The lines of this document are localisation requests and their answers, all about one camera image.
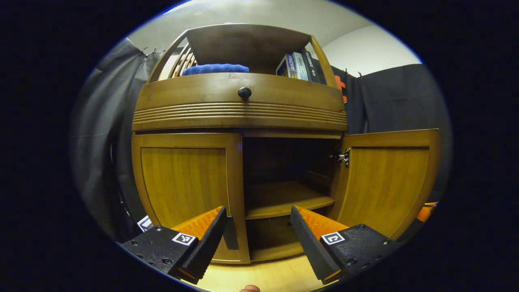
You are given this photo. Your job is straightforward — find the black backdrop cloth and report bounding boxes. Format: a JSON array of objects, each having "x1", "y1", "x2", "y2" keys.
[{"x1": 69, "y1": 37, "x2": 453, "y2": 244}]

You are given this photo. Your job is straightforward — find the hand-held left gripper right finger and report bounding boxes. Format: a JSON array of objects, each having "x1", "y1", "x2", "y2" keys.
[{"x1": 290, "y1": 205, "x2": 402, "y2": 285}]

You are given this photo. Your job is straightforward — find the black spine book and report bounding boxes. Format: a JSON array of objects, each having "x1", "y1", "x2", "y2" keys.
[{"x1": 302, "y1": 50, "x2": 327, "y2": 85}]

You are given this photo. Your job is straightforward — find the wooden double-door shoe cabinet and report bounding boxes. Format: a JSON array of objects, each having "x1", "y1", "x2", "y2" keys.
[{"x1": 131, "y1": 24, "x2": 441, "y2": 265}]

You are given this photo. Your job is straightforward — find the black door handle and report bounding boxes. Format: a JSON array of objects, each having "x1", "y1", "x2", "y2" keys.
[{"x1": 223, "y1": 215, "x2": 240, "y2": 251}]

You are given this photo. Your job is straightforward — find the wooden shoe cabinet door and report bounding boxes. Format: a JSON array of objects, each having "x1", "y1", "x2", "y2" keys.
[
  {"x1": 328, "y1": 129, "x2": 441, "y2": 241},
  {"x1": 131, "y1": 133, "x2": 251, "y2": 265}
]

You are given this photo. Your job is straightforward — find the blue towel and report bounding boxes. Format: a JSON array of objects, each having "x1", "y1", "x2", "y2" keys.
[{"x1": 181, "y1": 63, "x2": 250, "y2": 77}]

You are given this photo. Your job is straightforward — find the metal door hinge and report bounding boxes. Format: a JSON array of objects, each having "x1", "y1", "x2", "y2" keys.
[{"x1": 330, "y1": 148, "x2": 351, "y2": 168}]

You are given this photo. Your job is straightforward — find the grey spine book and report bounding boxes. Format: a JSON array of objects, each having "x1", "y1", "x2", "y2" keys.
[{"x1": 291, "y1": 52, "x2": 309, "y2": 81}]

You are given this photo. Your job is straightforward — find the blue cover book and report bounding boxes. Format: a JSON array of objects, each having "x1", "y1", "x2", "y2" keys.
[{"x1": 276, "y1": 54, "x2": 296, "y2": 78}]

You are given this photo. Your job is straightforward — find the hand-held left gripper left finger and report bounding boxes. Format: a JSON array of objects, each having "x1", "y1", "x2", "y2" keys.
[{"x1": 121, "y1": 206, "x2": 228, "y2": 285}]

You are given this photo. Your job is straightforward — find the wooden inner shelf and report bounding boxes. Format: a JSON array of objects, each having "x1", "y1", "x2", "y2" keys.
[{"x1": 245, "y1": 180, "x2": 335, "y2": 220}]

